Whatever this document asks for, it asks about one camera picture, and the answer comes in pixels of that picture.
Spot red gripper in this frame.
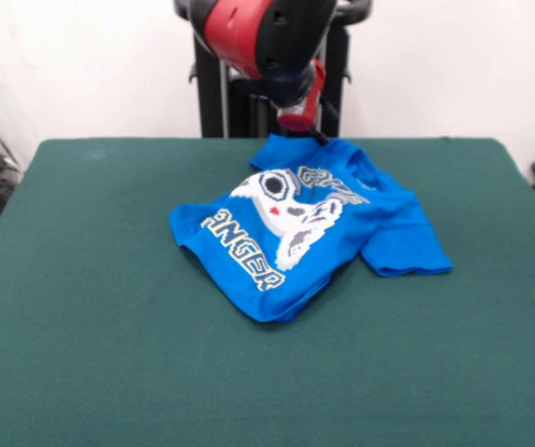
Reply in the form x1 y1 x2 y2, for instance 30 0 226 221
275 58 341 145

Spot blue game-controller print t-shirt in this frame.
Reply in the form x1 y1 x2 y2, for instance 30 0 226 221
168 133 455 325

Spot dark green table cloth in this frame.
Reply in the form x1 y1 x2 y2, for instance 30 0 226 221
0 137 535 447

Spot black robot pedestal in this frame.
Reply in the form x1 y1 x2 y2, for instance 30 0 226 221
172 0 372 139

